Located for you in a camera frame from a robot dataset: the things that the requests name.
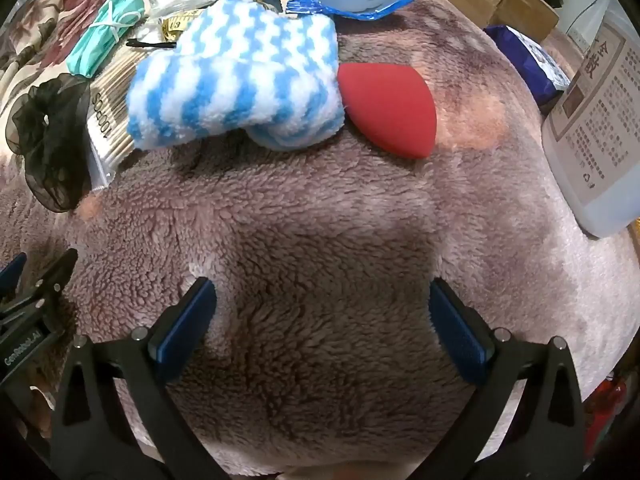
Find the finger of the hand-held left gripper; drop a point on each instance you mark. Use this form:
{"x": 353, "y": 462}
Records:
{"x": 57, "y": 270}
{"x": 11, "y": 271}

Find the blue white striped fuzzy cloth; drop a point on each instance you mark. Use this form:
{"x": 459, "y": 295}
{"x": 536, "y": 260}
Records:
{"x": 225, "y": 75}

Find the black mesh scrunchie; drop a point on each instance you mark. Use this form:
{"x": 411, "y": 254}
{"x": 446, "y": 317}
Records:
{"x": 50, "y": 150}

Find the plain cardboard box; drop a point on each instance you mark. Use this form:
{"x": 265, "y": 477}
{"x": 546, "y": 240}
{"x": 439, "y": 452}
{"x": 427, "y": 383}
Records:
{"x": 530, "y": 12}

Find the green face mask bundle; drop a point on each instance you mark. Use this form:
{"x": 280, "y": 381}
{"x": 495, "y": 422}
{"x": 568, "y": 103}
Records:
{"x": 95, "y": 40}

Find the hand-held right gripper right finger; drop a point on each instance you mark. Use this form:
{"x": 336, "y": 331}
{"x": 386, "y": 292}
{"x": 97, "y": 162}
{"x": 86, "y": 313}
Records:
{"x": 460, "y": 332}

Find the pack of cotton swabs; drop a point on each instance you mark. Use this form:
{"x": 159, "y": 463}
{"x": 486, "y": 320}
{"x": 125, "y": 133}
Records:
{"x": 107, "y": 130}

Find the black hair pin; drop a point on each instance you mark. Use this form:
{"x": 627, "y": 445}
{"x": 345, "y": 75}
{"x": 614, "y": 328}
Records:
{"x": 150, "y": 44}

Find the yellow tape measure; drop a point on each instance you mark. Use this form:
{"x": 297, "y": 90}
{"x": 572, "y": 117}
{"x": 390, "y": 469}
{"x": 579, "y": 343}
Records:
{"x": 175, "y": 25}

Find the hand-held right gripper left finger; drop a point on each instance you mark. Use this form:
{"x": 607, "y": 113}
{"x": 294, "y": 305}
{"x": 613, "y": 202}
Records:
{"x": 182, "y": 332}

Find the white plastic bottle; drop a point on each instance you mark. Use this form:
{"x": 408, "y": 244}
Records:
{"x": 595, "y": 135}

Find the red makeup sponge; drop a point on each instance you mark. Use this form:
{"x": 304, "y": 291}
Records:
{"x": 385, "y": 110}

